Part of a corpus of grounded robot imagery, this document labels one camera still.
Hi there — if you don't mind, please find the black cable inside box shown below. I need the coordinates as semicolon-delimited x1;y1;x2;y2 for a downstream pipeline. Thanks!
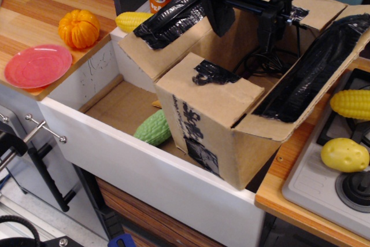
233;23;301;76

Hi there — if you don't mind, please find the white toy sink basin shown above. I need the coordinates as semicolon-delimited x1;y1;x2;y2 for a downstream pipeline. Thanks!
39;29;265;246

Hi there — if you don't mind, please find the metal clamp with black jaw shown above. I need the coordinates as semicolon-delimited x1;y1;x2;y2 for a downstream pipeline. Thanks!
1;114;67;171

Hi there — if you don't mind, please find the yellow toy corn on stove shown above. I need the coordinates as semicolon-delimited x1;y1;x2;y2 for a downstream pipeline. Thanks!
330;90;369;120

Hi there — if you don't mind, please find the orange plastic toy pumpkin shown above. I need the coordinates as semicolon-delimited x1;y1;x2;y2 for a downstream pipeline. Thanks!
58;9;100;49

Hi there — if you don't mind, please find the black cabinet door handle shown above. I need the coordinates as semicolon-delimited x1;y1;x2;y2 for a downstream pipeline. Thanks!
27;143;76;212

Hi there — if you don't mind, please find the green toy bitter gourd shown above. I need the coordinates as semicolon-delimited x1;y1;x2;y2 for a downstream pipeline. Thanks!
134;109;172;146

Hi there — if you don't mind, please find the white toy stove top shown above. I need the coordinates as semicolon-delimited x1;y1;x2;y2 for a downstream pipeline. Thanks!
282;68;370;241

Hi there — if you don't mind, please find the yellow toy corn behind box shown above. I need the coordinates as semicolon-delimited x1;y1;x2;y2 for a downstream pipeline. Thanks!
115;12;153;33

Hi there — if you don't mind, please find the cardboard box with black tape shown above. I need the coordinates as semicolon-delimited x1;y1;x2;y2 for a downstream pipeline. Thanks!
119;0;369;189

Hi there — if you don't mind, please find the pink plastic plate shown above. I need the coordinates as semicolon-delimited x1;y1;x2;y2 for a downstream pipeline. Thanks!
4;45;72;89

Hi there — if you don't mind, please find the yellow toy potato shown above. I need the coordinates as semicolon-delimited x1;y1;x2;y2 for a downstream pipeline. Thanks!
320;138;369;172

